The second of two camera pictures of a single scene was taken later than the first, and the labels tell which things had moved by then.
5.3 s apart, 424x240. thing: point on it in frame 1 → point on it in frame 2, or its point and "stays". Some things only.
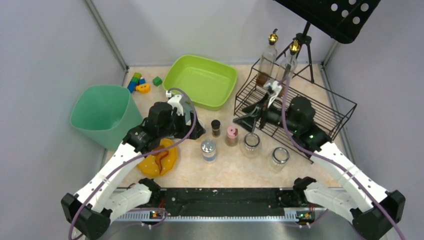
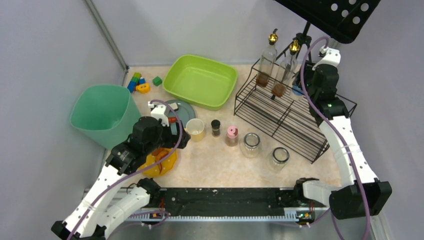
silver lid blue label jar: (208, 148) → (297, 94)
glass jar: (250, 145) stays
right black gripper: (262, 110) → (305, 88)
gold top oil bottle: (268, 61) stays
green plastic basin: (210, 84) stays
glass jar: (277, 159) stays
